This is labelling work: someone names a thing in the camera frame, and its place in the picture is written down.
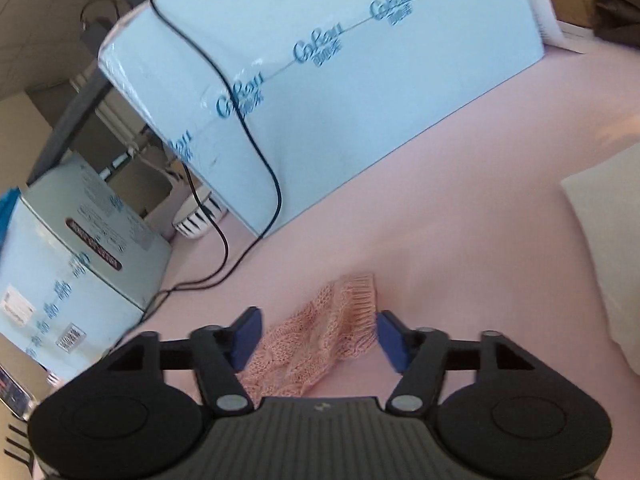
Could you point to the brown cloth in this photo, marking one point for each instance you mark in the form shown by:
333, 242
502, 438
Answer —
620, 5

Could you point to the small light blue carton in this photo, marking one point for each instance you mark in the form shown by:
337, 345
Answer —
75, 270

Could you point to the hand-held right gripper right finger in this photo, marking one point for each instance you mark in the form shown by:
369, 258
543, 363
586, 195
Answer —
392, 341

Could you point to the grey metal post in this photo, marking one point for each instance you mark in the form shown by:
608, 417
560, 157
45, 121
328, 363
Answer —
75, 120

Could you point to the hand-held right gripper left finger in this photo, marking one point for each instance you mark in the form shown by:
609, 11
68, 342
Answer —
247, 336

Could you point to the pink knit sweater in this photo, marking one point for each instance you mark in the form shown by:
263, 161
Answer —
310, 340

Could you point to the large light blue carton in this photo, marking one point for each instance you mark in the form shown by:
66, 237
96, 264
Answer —
350, 85

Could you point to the blue plastic item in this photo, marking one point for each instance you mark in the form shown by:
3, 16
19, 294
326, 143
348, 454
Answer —
7, 215

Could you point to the white pillow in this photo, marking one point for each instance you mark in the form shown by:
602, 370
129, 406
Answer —
605, 260

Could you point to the silver electronic device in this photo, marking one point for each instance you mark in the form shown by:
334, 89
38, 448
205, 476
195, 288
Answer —
15, 392

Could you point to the white slotted round appliance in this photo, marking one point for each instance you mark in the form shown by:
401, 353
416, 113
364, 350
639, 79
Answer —
197, 215

